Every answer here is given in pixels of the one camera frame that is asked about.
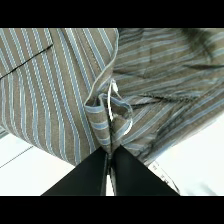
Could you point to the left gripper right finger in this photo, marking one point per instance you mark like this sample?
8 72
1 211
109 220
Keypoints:
140 180

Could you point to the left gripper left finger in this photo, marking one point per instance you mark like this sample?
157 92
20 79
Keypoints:
85 178

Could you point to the striped long-sleeved shirt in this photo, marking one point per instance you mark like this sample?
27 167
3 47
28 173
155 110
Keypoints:
60 93

